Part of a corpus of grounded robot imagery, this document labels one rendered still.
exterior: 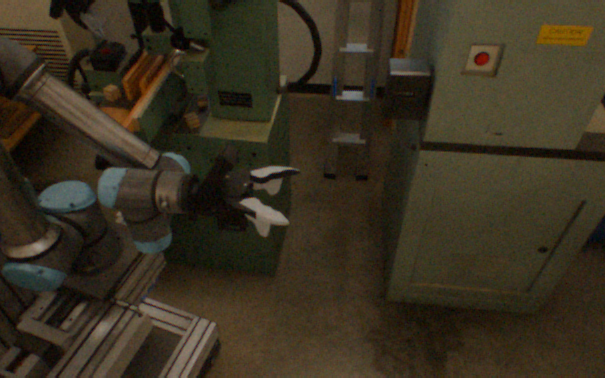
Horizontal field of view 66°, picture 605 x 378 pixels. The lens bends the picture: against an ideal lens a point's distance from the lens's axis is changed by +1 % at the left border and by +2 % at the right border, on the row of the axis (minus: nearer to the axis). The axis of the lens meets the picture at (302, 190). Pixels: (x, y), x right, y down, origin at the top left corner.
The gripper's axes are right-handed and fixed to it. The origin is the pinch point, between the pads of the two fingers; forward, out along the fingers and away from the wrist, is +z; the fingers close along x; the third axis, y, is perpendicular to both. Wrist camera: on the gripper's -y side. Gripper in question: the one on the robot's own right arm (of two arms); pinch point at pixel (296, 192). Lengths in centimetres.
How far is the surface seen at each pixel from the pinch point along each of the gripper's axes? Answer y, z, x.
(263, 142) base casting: 35, -20, -72
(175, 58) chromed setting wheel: 9, -49, -78
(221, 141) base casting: 36, -35, -72
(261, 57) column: 7, -21, -79
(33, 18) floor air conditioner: 36, -175, -192
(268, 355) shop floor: 119, -16, -44
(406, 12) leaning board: 24, 36, -196
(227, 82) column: 17, -33, -81
